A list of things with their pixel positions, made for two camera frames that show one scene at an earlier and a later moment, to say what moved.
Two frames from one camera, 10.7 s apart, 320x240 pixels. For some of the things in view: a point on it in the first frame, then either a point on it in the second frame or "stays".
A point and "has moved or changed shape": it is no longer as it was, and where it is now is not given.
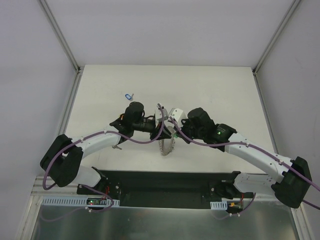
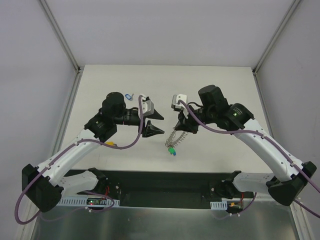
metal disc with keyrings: x=164 y=152 has moved or changed shape
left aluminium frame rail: x=62 y=38 stays
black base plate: x=162 y=189 stays
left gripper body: x=155 y=126 to x=145 y=121
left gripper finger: x=165 y=134 to x=151 y=130
